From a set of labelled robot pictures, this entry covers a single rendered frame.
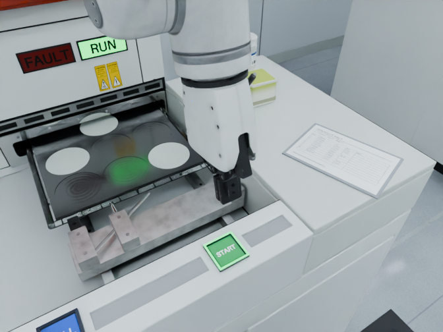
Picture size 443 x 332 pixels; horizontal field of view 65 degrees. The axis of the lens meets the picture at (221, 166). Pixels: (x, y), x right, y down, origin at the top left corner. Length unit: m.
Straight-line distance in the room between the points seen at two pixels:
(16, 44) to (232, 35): 0.63
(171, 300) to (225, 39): 0.37
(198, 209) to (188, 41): 0.47
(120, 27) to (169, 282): 0.38
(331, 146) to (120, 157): 0.49
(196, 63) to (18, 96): 0.66
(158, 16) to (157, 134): 0.63
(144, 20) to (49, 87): 0.66
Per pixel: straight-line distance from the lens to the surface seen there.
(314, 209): 0.66
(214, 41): 0.35
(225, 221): 0.77
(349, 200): 0.69
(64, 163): 0.91
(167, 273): 0.57
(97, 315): 0.57
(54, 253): 0.83
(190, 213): 0.74
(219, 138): 0.37
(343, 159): 0.78
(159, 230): 0.73
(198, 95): 0.38
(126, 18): 0.31
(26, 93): 0.95
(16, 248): 0.88
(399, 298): 1.80
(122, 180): 0.81
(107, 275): 0.73
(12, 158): 1.02
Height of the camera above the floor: 1.45
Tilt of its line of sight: 42 degrees down
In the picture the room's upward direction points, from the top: straight up
